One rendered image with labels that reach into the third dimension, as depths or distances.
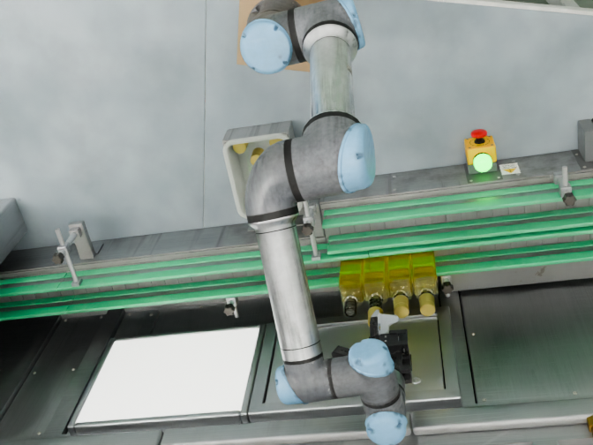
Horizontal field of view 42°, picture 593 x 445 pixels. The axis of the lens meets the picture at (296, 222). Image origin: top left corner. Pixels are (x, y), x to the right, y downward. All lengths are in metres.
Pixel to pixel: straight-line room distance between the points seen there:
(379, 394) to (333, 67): 0.63
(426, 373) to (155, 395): 0.64
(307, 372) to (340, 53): 0.63
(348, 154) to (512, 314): 0.82
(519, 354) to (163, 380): 0.85
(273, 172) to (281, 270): 0.18
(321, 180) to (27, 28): 1.01
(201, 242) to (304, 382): 0.76
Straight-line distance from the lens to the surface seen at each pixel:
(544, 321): 2.00
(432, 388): 1.76
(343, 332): 1.96
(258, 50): 1.71
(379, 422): 1.47
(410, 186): 1.97
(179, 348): 2.05
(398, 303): 1.79
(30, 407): 2.12
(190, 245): 2.12
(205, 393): 1.88
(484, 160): 1.95
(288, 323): 1.43
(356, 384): 1.44
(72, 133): 2.17
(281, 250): 1.41
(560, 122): 2.06
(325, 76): 1.54
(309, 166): 1.36
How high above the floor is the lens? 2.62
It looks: 61 degrees down
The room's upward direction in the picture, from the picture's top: 169 degrees counter-clockwise
